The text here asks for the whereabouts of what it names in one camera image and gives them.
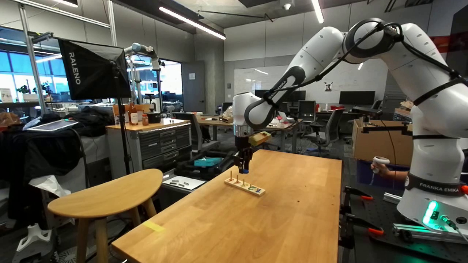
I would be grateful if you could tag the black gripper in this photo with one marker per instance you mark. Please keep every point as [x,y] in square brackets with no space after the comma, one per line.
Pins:
[243,155]

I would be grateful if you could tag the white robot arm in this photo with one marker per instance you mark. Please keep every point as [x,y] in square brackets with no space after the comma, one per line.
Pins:
[435,196]

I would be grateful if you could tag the wooden peg platform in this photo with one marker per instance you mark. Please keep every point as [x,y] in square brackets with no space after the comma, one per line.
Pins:
[238,181]

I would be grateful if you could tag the person hand holding controller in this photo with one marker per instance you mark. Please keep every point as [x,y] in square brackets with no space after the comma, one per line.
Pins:
[382,170]

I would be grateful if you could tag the black bag on floor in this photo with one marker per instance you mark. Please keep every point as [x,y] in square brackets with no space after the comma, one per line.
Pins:
[205,165]

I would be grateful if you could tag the long wooden work table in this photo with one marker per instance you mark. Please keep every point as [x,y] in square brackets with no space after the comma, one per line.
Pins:
[278,130]

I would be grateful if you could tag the black office chair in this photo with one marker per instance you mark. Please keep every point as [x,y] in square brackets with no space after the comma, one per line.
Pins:
[325,134]

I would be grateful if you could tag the grey drawer cabinet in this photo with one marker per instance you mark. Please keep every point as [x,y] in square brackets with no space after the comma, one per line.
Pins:
[156,145]

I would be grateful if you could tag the yellow tape strip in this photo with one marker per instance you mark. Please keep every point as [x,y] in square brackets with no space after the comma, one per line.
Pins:
[154,227]

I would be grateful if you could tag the round wooden side table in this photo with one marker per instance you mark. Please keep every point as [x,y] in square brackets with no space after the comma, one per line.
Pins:
[94,205]

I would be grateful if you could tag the white handheld controller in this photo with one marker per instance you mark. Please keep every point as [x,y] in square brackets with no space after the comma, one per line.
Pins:
[378,159]

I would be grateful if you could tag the blue storage bin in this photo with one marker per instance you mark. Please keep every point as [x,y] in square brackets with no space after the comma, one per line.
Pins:
[366,175]

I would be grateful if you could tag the cardboard box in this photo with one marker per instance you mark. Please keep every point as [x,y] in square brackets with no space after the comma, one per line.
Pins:
[382,137]

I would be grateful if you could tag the black softbox light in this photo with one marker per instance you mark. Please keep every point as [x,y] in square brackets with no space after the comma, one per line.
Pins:
[94,70]

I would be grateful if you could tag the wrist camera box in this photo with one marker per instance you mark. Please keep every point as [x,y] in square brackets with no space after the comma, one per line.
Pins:
[259,137]

